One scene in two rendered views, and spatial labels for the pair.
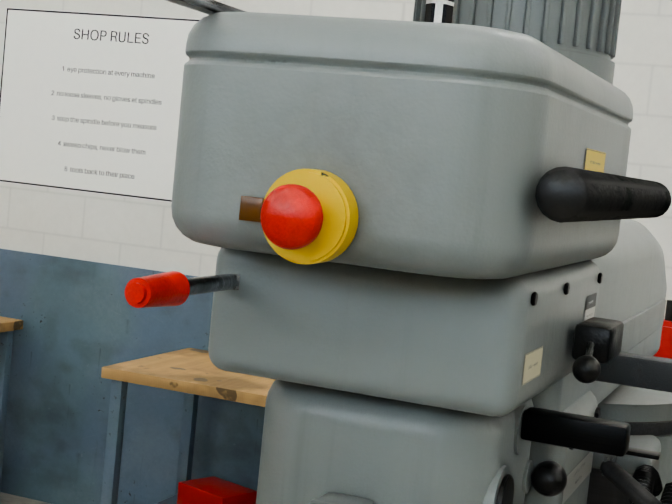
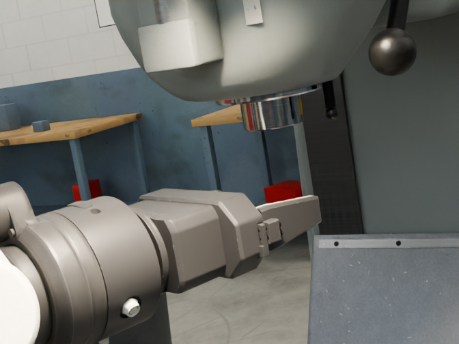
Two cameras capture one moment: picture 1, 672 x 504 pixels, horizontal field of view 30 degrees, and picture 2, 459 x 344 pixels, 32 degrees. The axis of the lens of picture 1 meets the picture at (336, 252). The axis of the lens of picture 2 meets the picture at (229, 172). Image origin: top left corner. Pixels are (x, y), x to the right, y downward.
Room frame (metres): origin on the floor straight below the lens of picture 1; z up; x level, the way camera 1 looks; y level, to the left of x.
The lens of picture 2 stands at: (0.39, -0.14, 1.36)
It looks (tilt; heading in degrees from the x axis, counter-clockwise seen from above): 10 degrees down; 10
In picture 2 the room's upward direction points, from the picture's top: 10 degrees counter-clockwise
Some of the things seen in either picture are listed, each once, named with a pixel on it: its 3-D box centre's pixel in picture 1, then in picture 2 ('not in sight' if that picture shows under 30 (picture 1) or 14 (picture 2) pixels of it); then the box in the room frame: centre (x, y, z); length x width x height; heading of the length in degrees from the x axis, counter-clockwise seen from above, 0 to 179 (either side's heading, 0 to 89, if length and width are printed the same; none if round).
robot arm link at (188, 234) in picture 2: not in sight; (143, 254); (0.89, 0.03, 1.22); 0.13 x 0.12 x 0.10; 52
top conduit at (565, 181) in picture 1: (612, 197); not in sight; (0.99, -0.21, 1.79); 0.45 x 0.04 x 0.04; 159
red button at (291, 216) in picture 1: (295, 216); not in sight; (0.77, 0.03, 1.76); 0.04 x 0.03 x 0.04; 69
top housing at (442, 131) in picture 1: (430, 153); not in sight; (1.02, -0.07, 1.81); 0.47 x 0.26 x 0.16; 159
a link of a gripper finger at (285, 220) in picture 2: not in sight; (291, 220); (0.93, -0.07, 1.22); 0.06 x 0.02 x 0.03; 142
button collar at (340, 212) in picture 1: (309, 216); not in sight; (0.79, 0.02, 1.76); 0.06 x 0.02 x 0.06; 69
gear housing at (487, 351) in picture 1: (424, 309); not in sight; (1.05, -0.08, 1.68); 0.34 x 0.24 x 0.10; 159
